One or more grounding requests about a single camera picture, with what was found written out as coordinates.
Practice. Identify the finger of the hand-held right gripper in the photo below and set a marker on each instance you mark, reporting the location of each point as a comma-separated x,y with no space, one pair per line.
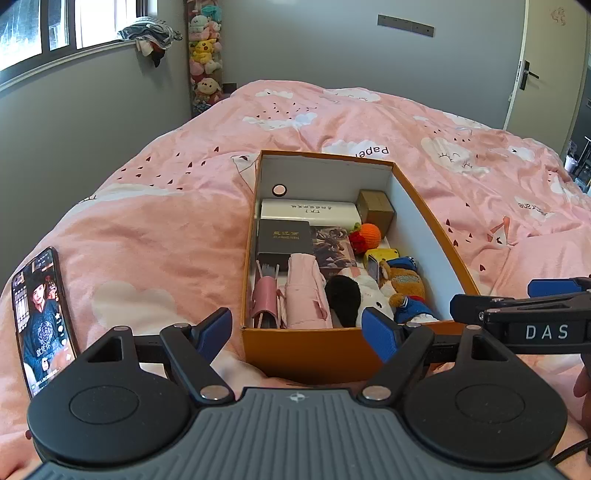
475,307
547,287

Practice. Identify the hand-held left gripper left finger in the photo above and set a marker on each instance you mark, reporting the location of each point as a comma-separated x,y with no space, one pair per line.
214,330

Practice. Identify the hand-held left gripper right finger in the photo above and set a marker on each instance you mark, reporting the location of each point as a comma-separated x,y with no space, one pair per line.
378,332

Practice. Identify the white plush with black ear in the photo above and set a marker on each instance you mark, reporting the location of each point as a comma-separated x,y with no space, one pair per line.
364,295

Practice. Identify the brown teddy bear blue outfit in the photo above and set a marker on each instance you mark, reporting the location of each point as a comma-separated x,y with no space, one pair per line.
406,284

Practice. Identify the pink pouch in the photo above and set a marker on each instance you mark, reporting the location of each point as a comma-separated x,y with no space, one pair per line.
265,300

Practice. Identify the orange shoe box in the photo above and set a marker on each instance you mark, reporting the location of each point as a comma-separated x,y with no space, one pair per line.
314,355

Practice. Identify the yellow toy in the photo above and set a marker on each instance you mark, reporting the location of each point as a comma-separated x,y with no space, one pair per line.
381,255

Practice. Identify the pink folding umbrella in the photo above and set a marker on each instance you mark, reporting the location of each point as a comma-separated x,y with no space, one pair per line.
304,295

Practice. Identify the printed picture card box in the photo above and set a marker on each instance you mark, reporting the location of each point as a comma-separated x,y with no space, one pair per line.
332,251

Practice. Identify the orange and red crochet fruit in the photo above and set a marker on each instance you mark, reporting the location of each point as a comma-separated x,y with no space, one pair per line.
368,234

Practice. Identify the dark grey gift box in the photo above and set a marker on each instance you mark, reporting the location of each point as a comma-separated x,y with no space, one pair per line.
284,240

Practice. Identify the small brown cardboard box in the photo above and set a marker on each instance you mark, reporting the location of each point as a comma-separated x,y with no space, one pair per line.
376,210

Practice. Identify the white long box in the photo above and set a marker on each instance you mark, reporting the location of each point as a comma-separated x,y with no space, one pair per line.
304,214

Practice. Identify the person's right hand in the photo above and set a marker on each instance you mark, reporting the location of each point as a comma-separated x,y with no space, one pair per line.
582,385

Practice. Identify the white container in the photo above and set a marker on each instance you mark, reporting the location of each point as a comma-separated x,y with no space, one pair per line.
570,164

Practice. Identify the pink printed blanket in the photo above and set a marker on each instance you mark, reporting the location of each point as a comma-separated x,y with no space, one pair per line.
161,207

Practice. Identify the smartphone with lit screen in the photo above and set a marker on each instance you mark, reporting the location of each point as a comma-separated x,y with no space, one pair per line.
41,323

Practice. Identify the white door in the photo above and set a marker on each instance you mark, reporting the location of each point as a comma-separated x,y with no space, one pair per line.
554,69

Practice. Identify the stack of plush toys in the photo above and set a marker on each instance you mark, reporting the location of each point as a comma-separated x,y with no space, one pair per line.
203,50

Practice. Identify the pile of clothes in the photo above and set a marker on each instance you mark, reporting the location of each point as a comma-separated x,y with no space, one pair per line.
147,32

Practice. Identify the window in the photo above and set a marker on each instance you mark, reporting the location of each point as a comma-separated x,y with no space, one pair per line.
27,27

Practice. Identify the grey wall strip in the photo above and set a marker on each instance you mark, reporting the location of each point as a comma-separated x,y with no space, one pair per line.
406,25

